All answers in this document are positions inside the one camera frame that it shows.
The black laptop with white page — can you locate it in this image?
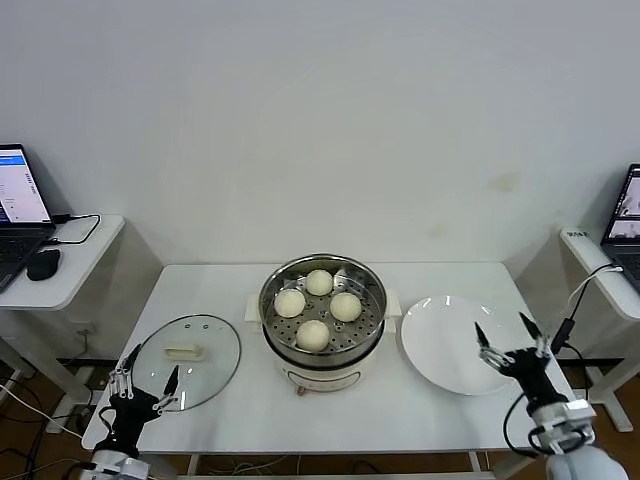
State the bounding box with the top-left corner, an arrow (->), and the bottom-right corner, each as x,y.
0,143 -> 57,295

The white steamed baozi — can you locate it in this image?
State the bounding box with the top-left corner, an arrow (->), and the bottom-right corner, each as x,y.
304,268 -> 333,296
273,288 -> 307,319
329,291 -> 363,323
295,319 -> 331,352

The white work table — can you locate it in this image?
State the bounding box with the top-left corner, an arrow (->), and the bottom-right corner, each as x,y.
81,261 -> 597,480

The glass lid with cream handle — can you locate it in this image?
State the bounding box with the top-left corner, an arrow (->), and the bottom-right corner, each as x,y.
131,313 -> 243,412

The white side desk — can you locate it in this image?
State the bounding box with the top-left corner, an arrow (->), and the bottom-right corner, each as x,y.
549,225 -> 640,434
0,214 -> 127,421

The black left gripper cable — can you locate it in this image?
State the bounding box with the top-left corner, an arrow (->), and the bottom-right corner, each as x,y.
97,405 -> 120,441

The black charger with cable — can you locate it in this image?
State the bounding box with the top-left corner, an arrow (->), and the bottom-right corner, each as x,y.
549,263 -> 626,406

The black computer mouse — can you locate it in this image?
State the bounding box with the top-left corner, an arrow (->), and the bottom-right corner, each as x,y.
26,248 -> 62,282

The black laptop power cable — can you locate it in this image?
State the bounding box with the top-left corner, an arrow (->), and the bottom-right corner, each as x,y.
42,213 -> 103,247

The white electric cooker base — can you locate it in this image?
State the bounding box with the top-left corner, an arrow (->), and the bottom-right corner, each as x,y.
244,289 -> 403,399

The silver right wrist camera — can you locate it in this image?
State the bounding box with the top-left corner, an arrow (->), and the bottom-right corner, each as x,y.
557,398 -> 597,426

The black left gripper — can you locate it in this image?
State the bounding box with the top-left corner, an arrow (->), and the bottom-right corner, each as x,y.
94,343 -> 181,454

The black laptop with dark screen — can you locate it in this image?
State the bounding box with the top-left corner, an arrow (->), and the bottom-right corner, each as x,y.
601,162 -> 640,294

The perforated steel steamer basket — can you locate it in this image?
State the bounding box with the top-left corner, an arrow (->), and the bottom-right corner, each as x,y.
258,253 -> 389,365

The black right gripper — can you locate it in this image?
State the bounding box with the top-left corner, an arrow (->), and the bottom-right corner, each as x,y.
473,311 -> 572,409

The round white plate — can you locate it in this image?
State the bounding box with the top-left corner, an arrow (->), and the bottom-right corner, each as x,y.
400,294 -> 520,397

